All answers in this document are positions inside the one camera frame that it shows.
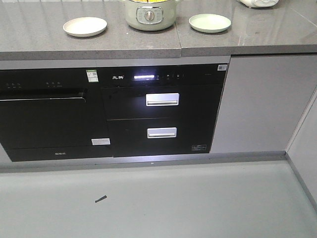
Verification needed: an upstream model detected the black drawer sterilizer cabinet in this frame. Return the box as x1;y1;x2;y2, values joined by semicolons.
98;63;227;157

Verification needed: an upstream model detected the black tape strip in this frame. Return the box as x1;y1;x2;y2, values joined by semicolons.
95;195;107;203

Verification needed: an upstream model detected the green electric cooking pot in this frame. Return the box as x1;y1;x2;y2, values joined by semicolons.
122;0;181;31

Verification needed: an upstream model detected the black built-in dishwasher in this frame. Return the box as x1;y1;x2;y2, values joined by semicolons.
0;68;112;162

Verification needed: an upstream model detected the grey cabinet door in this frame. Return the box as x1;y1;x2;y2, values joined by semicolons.
211;55;317;153

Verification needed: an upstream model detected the green round plate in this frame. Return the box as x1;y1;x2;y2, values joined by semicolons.
189;14;231;33

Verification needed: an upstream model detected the white round plate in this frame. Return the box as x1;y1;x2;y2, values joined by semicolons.
63;17;107;38

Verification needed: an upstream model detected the white rice cooker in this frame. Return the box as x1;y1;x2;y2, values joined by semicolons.
238;0;279;8

